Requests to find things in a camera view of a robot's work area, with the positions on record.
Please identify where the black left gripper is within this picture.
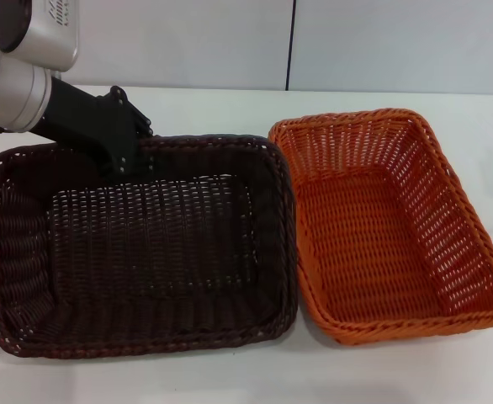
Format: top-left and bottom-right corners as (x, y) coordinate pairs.
(31, 77), (156, 184)

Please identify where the dark brown wicker basket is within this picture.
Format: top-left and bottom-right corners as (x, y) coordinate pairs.
(0, 133), (300, 359)

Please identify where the orange wicker basket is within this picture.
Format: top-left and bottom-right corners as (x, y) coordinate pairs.
(267, 108), (493, 347)

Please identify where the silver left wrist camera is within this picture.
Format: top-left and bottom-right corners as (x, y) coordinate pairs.
(0, 0), (80, 73)

